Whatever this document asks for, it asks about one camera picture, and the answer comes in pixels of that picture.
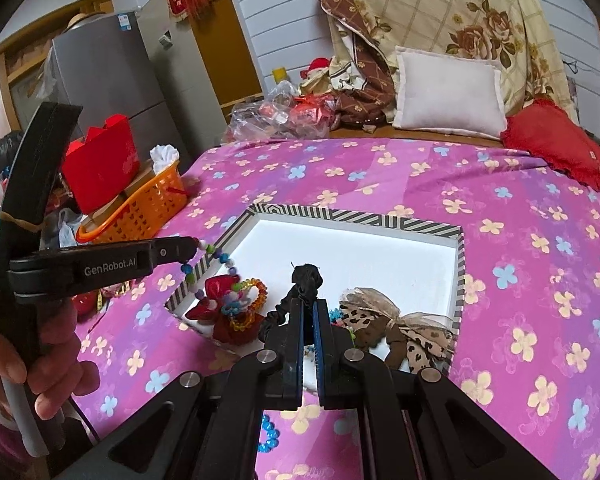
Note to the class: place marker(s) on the red ruffled pillow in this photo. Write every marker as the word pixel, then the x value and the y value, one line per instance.
pixel 555 145

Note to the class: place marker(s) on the beige floral quilt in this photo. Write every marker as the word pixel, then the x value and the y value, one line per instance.
pixel 430 5

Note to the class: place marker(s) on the leopard print ribbon bow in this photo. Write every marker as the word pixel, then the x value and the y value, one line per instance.
pixel 420 345

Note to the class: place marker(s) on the red paper gift bag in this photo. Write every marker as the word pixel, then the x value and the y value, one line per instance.
pixel 100 165

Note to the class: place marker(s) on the red and white plush toy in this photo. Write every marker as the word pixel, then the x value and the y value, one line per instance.
pixel 317 67

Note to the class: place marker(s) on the red sequin bow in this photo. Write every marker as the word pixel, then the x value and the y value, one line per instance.
pixel 215 290

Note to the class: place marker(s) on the orange plastic basket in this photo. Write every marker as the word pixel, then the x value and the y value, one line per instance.
pixel 145 205

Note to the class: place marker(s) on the wooden door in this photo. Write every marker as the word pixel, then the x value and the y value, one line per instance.
pixel 225 50

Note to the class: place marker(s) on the straw hat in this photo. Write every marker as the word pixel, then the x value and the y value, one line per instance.
pixel 80 21

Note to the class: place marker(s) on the person's left hand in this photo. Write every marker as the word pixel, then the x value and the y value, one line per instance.
pixel 60 360

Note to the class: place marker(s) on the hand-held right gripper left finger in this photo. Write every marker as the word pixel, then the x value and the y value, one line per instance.
pixel 295 360

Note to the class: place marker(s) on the striped cardboard box tray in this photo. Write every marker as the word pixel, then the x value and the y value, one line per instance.
pixel 370 270

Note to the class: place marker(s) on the small white pillow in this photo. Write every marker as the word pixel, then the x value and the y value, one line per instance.
pixel 450 95

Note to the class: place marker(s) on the clear plastic bag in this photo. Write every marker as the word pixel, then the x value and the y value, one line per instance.
pixel 260 120

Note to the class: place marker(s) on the grey refrigerator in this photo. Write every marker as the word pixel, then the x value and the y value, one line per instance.
pixel 120 70

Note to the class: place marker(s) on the brown scrunchie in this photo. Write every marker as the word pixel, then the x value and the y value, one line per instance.
pixel 380 335

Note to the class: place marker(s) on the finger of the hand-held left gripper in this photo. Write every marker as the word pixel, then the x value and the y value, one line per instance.
pixel 120 265

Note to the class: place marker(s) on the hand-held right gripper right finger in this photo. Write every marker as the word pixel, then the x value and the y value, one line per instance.
pixel 321 355

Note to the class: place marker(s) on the white tissue paper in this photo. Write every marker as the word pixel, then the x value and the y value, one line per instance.
pixel 164 156

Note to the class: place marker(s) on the black scrunchie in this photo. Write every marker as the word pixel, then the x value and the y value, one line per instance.
pixel 307 277

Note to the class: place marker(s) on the white plastic bag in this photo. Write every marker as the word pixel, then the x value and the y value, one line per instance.
pixel 67 230

